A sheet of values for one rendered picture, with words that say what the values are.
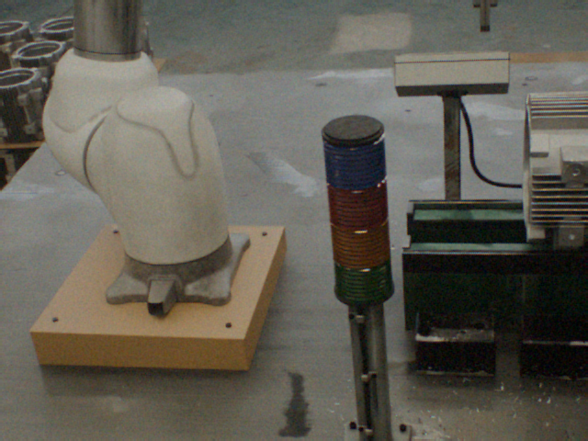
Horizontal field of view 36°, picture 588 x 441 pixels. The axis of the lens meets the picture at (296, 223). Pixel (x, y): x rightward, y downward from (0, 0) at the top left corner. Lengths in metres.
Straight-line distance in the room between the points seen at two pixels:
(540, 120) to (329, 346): 0.41
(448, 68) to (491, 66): 0.06
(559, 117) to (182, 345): 0.56
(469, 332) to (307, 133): 0.79
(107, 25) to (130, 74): 0.08
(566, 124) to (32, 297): 0.84
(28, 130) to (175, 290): 1.93
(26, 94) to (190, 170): 1.94
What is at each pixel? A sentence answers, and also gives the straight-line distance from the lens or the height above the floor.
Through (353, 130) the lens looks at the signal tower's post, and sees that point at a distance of 0.86.
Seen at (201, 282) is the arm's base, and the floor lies 0.87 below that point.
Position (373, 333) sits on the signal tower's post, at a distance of 0.98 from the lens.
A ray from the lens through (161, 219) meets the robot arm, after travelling 1.24.
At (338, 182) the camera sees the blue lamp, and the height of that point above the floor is 1.17.
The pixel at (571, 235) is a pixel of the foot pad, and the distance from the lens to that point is 1.17.
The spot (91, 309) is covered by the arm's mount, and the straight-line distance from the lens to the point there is 1.32.
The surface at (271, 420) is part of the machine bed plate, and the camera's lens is 1.16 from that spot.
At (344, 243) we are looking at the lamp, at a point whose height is 1.10.
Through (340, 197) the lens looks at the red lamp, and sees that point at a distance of 0.87.
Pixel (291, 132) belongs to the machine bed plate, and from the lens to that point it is 1.86.
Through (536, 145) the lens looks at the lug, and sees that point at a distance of 1.13.
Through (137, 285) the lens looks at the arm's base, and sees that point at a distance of 1.31.
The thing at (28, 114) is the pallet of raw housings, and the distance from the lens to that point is 3.15.
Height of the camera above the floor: 1.58
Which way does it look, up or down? 30 degrees down
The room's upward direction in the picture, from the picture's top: 6 degrees counter-clockwise
